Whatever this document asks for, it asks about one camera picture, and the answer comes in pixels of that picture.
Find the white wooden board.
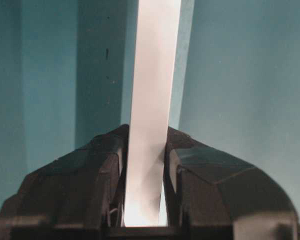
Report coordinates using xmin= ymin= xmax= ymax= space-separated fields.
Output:
xmin=124 ymin=0 xmax=181 ymax=227

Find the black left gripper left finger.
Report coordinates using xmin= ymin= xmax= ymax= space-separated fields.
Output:
xmin=0 ymin=124 xmax=129 ymax=240

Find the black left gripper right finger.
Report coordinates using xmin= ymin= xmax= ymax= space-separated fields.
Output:
xmin=164 ymin=128 xmax=298 ymax=240

